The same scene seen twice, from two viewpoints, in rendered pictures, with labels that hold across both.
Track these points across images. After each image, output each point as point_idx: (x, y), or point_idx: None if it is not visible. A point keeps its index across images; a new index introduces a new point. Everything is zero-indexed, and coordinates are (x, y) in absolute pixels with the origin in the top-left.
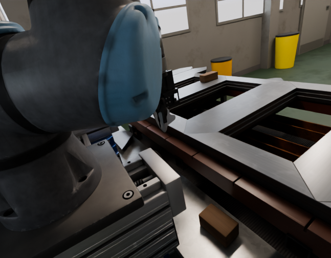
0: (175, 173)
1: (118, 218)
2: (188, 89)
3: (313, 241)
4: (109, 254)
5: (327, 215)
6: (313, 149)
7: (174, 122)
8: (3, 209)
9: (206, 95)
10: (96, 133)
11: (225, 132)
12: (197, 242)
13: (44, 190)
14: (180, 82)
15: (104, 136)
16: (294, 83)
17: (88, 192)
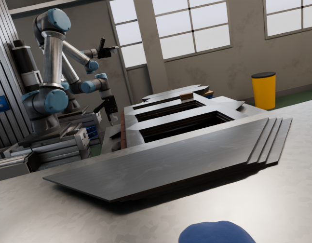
0: (79, 134)
1: (52, 137)
2: (165, 104)
3: None
4: (56, 154)
5: None
6: None
7: (129, 123)
8: (32, 131)
9: (175, 110)
10: (87, 123)
11: (144, 131)
12: None
13: (39, 127)
14: (171, 98)
15: (90, 125)
16: (223, 106)
17: (50, 131)
